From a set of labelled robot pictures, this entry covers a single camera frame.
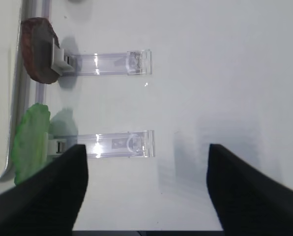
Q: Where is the standing meat patty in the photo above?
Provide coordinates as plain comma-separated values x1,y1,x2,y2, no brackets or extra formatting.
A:
21,17,59,84

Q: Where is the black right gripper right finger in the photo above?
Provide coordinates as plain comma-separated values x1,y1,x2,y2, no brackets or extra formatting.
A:
206,144,293,236

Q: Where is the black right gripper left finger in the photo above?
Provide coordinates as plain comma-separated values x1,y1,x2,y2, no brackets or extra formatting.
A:
0,145,88,236

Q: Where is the white rectangular metal tray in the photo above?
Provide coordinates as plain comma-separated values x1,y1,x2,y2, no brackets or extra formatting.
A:
0,0,26,179

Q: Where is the standing green lettuce leaf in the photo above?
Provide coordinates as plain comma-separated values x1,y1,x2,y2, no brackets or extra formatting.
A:
10,103,51,185

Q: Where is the clear pusher track patty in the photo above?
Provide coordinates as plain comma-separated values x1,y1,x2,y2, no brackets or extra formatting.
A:
51,42,152,77

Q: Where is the clear pusher track lettuce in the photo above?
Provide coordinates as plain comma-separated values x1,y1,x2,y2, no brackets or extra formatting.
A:
47,129,156,158

